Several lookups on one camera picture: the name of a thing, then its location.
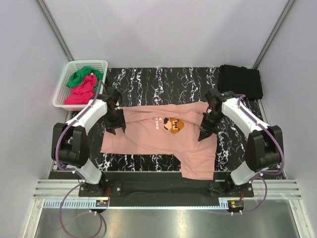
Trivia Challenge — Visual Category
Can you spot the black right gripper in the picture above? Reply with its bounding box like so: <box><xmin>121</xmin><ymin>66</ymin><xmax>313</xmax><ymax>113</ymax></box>
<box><xmin>198</xmin><ymin>111</ymin><xmax>225</xmax><ymax>142</ymax></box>

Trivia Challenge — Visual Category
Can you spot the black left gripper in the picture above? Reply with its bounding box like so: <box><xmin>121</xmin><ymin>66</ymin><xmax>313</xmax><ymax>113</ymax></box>
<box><xmin>105</xmin><ymin>108</ymin><xmax>126</xmax><ymax>135</ymax></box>

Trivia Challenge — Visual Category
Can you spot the pink printed t-shirt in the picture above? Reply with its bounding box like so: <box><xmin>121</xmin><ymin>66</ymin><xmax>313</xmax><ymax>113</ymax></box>
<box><xmin>101</xmin><ymin>101</ymin><xmax>217</xmax><ymax>180</ymax></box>

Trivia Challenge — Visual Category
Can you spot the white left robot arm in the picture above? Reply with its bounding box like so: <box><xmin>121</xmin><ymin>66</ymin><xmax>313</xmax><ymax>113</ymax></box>
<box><xmin>52</xmin><ymin>88</ymin><xmax>126</xmax><ymax>196</ymax></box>

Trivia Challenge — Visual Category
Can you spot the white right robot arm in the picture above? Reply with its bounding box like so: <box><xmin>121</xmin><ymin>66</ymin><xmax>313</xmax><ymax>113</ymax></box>
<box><xmin>198</xmin><ymin>89</ymin><xmax>284</xmax><ymax>197</ymax></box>

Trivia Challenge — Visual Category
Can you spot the red crumpled t-shirt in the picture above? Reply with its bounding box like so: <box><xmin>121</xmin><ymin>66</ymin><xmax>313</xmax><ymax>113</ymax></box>
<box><xmin>64</xmin><ymin>74</ymin><xmax>97</xmax><ymax>105</ymax></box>

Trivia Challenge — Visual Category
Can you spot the white plastic basket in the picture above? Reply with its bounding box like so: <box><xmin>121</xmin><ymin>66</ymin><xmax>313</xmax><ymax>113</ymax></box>
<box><xmin>53</xmin><ymin>59</ymin><xmax>108</xmax><ymax>112</ymax></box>

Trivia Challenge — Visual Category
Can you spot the black folded t-shirt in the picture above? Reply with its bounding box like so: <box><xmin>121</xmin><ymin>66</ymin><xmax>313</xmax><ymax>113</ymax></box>
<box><xmin>217</xmin><ymin>64</ymin><xmax>263</xmax><ymax>100</ymax></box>

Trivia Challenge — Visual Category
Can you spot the green crumpled t-shirt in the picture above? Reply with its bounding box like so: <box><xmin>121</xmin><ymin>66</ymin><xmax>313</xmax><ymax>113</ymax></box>
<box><xmin>66</xmin><ymin>65</ymin><xmax>104</xmax><ymax>88</ymax></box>

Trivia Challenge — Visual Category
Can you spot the left small electronics module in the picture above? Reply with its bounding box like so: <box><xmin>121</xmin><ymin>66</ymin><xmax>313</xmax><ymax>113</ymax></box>
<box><xmin>96</xmin><ymin>199</ymin><xmax>109</xmax><ymax>207</ymax></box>

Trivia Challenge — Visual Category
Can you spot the small electronics module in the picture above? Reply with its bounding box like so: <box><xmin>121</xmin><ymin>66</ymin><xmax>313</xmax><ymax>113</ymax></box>
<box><xmin>96</xmin><ymin>199</ymin><xmax>109</xmax><ymax>207</ymax></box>
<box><xmin>228</xmin><ymin>200</ymin><xmax>244</xmax><ymax>214</ymax></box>

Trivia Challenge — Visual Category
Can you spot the right small electronics module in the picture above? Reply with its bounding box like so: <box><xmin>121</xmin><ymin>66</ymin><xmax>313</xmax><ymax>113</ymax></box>
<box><xmin>228</xmin><ymin>200</ymin><xmax>244</xmax><ymax>214</ymax></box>

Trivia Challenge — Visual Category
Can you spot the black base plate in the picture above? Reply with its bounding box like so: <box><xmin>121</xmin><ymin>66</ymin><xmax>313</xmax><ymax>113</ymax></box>
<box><xmin>79</xmin><ymin>179</ymin><xmax>254</xmax><ymax>207</ymax></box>

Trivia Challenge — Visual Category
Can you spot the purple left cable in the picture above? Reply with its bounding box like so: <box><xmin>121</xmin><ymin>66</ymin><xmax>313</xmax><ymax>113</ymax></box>
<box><xmin>55</xmin><ymin>80</ymin><xmax>108</xmax><ymax>235</ymax></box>

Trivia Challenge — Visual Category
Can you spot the purple cable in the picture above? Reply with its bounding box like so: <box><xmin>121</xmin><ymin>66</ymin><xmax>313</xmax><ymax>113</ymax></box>
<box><xmin>231</xmin><ymin>94</ymin><xmax>285</xmax><ymax>216</ymax></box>
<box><xmin>55</xmin><ymin>80</ymin><xmax>108</xmax><ymax>235</ymax></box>

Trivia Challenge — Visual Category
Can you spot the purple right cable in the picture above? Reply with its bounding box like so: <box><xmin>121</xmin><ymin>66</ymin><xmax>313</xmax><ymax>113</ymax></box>
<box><xmin>231</xmin><ymin>94</ymin><xmax>285</xmax><ymax>216</ymax></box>

